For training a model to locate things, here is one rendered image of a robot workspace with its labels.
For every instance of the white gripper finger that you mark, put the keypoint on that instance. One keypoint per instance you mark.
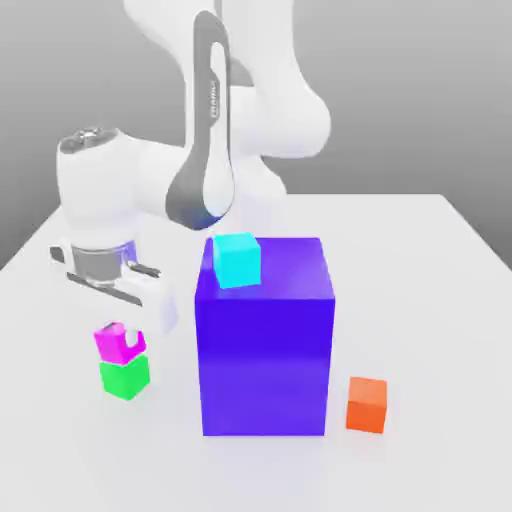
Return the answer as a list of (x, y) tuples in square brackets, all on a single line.
[(131, 338)]

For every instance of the small cyan cube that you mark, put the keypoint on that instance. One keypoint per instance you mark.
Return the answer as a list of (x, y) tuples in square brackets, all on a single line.
[(236, 262)]

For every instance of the small green cube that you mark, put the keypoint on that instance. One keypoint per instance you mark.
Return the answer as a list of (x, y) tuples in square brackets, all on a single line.
[(124, 378)]

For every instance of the small magenta cube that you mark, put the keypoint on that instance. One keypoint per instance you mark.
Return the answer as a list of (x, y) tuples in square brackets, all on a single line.
[(112, 346)]

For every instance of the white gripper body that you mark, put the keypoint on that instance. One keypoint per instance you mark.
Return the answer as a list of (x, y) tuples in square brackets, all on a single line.
[(154, 298)]

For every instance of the small orange cube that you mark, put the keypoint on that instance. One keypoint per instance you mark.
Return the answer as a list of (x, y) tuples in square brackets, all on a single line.
[(366, 408)]

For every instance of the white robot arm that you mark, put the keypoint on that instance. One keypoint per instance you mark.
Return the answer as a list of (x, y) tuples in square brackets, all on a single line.
[(120, 180)]

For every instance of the large purple box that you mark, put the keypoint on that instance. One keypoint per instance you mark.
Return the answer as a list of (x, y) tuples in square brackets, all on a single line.
[(264, 360)]

